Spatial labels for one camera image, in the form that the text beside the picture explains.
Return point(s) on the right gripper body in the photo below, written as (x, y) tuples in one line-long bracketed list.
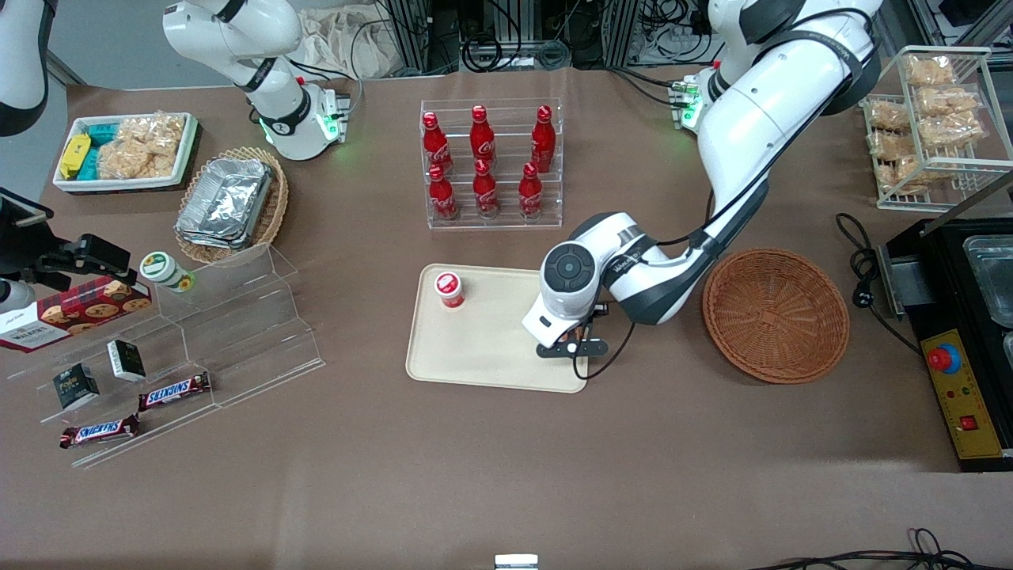
[(33, 247)]

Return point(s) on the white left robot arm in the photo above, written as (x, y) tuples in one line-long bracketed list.
[(760, 119)]

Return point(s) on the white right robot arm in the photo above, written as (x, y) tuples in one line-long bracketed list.
[(237, 32)]

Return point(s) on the cream plastic tray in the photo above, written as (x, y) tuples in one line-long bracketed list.
[(483, 348)]

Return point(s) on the round brown wicker basket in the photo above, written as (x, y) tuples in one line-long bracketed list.
[(775, 317)]

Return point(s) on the oval tan wicker basket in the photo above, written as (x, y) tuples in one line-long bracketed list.
[(277, 210)]

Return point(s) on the red tartan cookie box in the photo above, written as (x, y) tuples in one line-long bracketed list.
[(79, 313)]

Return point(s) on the green lid white jar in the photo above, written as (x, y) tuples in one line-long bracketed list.
[(165, 271)]

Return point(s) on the yellow snack packet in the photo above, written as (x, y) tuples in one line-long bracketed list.
[(75, 156)]

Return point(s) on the white plastic bin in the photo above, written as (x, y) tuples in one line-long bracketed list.
[(127, 184)]

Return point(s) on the clear bag fried snacks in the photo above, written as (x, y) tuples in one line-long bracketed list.
[(898, 174), (888, 115), (947, 101), (154, 131), (890, 144), (134, 161), (954, 131), (930, 70)]

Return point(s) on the clear acrylic bottle rack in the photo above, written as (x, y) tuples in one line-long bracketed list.
[(506, 223)]

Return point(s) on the small black carton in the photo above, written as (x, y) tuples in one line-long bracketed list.
[(127, 361), (76, 387)]

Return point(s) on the teal snack packet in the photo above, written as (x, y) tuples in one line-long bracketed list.
[(101, 133)]

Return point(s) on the red lid small cup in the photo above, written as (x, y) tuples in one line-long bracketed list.
[(449, 289)]

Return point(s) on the red cola bottle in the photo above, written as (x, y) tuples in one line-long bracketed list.
[(542, 142), (530, 192), (435, 146), (482, 138), (442, 196), (485, 192)]

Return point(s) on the stack of foil containers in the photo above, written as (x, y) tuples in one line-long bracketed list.
[(225, 204)]

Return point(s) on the brown chocolate bar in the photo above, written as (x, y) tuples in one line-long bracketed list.
[(99, 431), (174, 392)]

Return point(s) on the clear acrylic stepped stand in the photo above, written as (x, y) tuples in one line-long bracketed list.
[(253, 340)]

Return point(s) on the small white edge object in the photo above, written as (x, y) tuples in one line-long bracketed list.
[(516, 562)]

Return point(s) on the crumpled white cloth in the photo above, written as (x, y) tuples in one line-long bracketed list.
[(340, 39)]

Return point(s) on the black sealing machine yellow panel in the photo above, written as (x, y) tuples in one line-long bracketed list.
[(969, 412)]

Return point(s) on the silver food container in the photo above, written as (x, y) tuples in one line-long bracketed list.
[(993, 277)]

